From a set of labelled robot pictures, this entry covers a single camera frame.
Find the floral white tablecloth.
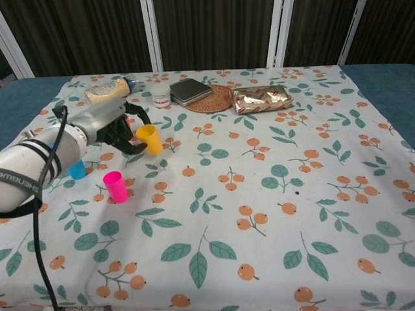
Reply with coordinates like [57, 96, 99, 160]
[0, 64, 415, 311]

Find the light blue plastic cup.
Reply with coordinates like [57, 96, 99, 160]
[68, 159, 87, 180]

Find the gold foil snack packet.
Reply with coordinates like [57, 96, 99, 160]
[231, 84, 294, 116]

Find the teal table cover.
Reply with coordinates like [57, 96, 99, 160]
[0, 63, 415, 153]

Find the yellow plastic cup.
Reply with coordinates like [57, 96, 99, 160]
[135, 124, 163, 155]

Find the mayonnaise squeeze bottle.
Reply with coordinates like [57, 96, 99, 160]
[84, 76, 145, 107]

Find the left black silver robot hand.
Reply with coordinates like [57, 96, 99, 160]
[69, 99, 152, 156]

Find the pink plastic cup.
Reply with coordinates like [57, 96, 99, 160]
[102, 170, 129, 205]

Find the small white jar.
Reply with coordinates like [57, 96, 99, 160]
[151, 84, 172, 109]

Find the round woven coaster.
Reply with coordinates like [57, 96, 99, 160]
[186, 84, 235, 113]

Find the dark folding screen white frame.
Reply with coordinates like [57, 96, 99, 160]
[0, 0, 415, 80]

